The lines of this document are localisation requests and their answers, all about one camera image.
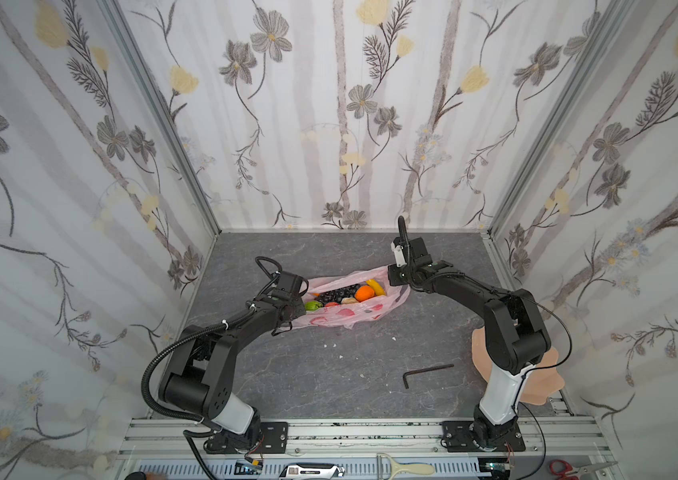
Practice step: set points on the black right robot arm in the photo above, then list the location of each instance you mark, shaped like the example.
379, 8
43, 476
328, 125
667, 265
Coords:
515, 336

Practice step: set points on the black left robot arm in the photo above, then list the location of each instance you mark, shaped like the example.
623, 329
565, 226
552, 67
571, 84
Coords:
192, 378

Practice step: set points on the black grape bunch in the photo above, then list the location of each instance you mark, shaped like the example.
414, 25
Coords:
338, 295

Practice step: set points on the yellow fake banana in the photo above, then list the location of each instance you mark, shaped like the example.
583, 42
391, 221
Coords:
376, 287

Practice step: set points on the orange fake tangerine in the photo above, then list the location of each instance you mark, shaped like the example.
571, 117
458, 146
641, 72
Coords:
364, 293

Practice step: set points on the pink plastic bag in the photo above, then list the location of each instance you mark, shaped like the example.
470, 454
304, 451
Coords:
347, 315

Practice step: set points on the green fake fruit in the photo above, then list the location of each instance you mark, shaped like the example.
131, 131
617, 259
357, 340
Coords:
313, 305

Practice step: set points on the red handled scissors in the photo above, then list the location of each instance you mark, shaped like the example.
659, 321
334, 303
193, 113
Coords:
562, 469

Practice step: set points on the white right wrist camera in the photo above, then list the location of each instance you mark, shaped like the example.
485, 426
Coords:
399, 255

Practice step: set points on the white utility knife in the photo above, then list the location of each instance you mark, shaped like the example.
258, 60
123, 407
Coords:
311, 471

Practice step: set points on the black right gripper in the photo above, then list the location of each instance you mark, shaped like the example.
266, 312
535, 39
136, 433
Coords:
402, 274

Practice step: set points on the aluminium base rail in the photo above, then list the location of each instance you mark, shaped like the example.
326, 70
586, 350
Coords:
366, 449

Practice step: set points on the black hex key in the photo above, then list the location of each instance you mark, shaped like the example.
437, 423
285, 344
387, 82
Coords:
408, 374

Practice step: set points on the cream handled peeler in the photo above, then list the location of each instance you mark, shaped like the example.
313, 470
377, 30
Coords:
405, 468

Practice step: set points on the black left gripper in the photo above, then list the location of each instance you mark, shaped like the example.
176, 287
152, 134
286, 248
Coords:
290, 297

